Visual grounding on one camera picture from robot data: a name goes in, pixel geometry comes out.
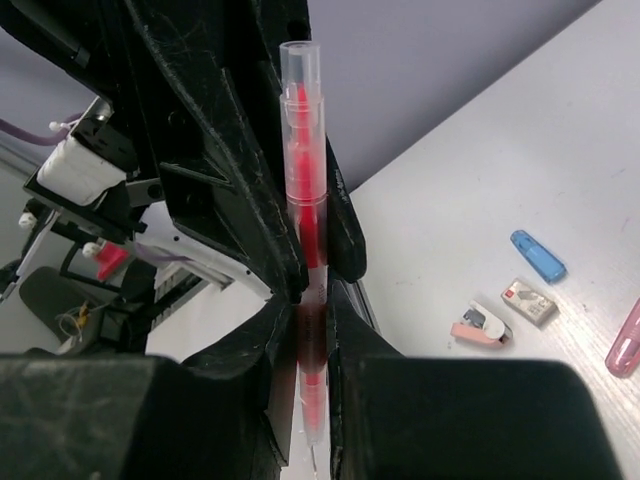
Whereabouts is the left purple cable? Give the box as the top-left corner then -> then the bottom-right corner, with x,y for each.
0,117 -> 66,149

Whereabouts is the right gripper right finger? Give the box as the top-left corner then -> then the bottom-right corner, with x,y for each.
327,282 -> 622,479

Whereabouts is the pink translucent case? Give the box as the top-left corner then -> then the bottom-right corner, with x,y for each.
605,301 -> 639,378

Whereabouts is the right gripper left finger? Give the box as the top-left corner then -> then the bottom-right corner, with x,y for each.
1,296 -> 295,479

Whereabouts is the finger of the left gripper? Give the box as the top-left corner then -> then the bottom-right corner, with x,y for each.
1,1 -> 309,300
259,0 -> 367,283

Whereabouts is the red highlighter pen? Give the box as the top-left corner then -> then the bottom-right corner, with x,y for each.
280,41 -> 328,446

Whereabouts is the blue translucent stapler case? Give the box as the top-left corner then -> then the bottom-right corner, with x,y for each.
510,230 -> 567,284

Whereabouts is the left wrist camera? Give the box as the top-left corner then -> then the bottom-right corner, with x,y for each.
24,97 -> 144,244

